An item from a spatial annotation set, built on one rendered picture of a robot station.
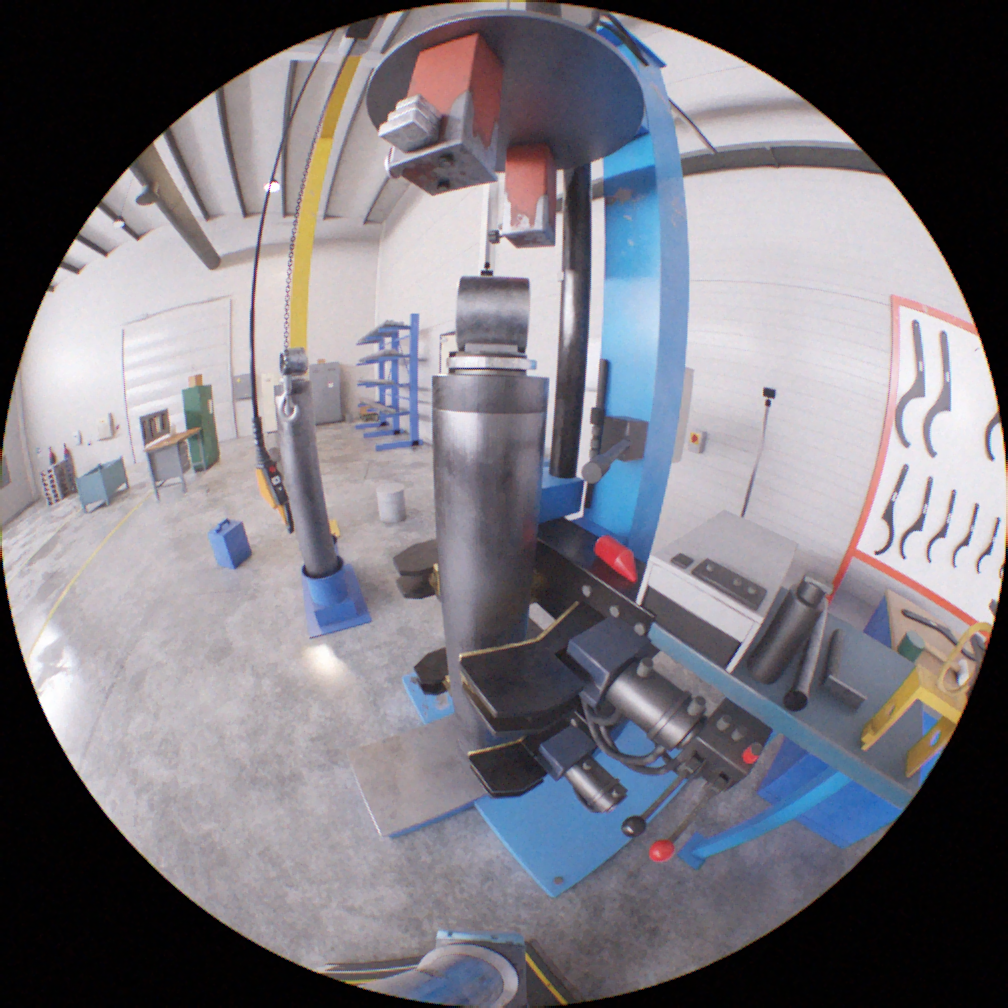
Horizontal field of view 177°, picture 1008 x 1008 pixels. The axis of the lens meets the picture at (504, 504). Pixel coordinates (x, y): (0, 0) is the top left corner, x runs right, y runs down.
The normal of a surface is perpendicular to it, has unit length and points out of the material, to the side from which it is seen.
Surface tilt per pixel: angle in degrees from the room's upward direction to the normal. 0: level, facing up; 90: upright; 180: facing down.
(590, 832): 0
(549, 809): 0
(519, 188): 90
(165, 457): 90
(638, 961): 0
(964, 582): 90
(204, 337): 90
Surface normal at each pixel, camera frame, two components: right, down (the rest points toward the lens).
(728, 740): 0.04, -0.92
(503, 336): -0.01, 0.86
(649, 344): -0.83, 0.18
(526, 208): -0.37, 0.36
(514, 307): 0.02, 0.35
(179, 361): 0.55, 0.35
